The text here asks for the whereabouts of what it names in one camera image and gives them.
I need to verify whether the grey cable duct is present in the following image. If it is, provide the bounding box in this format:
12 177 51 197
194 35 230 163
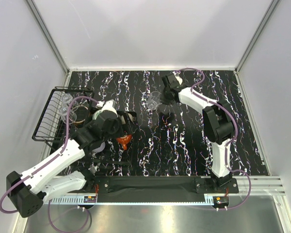
50 195 214 206

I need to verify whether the small beige mug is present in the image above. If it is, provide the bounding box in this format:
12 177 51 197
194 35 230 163
121 113 133 124

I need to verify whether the tall clear glass tumbler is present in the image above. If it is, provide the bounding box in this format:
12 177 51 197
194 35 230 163
146 91 162 111

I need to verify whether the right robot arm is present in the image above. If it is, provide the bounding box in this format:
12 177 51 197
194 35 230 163
161 73 238 193

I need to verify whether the green glazed ceramic mug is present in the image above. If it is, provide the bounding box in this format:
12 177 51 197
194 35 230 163
92 109 102 120

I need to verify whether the black mug red inside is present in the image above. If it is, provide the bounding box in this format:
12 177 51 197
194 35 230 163
73 105 89 128

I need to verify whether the black wire dish rack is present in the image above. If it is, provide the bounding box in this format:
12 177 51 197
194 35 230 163
32 86 139 168

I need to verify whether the lilac plastic cup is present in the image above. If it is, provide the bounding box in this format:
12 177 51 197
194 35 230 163
92 142 105 153

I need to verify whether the orange black mug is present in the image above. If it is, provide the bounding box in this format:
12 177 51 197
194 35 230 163
116 134 132 150

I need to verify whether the small clear glass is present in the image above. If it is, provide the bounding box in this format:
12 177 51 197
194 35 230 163
59 106 77 124
61 93 74 106

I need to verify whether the purple cable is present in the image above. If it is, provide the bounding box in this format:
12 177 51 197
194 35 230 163
173 67 239 170
0 96 104 214

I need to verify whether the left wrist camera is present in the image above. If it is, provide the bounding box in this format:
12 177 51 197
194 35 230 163
99 100 117 115

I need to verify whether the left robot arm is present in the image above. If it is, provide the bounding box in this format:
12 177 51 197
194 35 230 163
0 108 129 218

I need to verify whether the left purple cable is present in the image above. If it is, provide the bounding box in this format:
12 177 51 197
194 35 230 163
0 96 104 214

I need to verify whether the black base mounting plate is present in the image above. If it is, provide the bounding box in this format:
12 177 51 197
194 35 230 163
94 176 239 204

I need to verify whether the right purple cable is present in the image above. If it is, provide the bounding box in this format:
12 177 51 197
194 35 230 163
173 67 239 170

